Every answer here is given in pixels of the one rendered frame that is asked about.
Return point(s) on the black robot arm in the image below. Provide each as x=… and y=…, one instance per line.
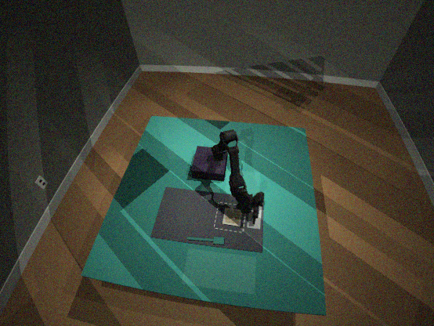
x=236, y=180

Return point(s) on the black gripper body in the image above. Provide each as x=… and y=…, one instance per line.
x=258, y=198

